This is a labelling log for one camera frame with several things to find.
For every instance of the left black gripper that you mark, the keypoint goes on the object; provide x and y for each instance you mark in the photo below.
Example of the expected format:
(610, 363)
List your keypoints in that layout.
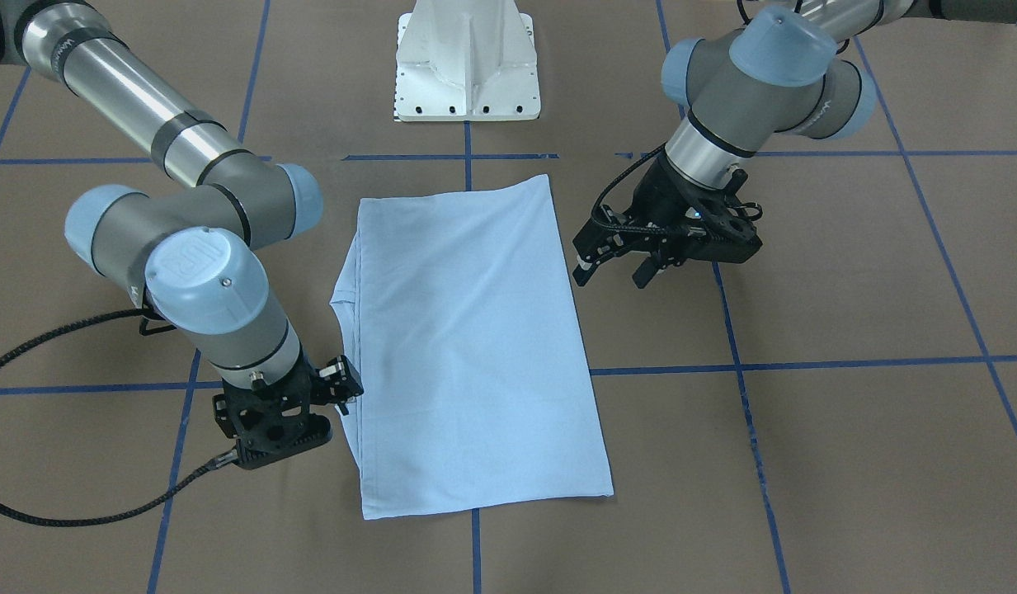
(658, 195)

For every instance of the light blue t-shirt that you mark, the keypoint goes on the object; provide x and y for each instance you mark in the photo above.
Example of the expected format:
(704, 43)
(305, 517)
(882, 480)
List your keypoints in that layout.
(458, 313)

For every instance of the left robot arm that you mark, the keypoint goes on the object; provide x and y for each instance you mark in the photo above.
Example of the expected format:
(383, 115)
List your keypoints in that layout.
(779, 73)

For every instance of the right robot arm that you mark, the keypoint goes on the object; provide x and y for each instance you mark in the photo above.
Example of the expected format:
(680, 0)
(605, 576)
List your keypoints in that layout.
(191, 256)

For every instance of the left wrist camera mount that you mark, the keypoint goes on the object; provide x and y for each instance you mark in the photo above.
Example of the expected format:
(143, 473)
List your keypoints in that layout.
(722, 227)

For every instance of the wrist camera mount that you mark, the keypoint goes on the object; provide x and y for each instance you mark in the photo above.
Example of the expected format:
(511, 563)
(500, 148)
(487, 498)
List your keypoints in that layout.
(722, 227)
(267, 429)

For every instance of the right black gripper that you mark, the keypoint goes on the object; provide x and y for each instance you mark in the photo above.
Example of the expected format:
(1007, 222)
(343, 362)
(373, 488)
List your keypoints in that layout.
(341, 380)

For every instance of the white camera pillar base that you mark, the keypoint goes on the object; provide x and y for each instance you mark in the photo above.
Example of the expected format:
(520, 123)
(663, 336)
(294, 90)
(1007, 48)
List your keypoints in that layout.
(466, 61)

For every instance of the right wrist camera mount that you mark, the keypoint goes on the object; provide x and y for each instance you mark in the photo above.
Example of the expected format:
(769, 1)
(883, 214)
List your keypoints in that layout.
(267, 429)

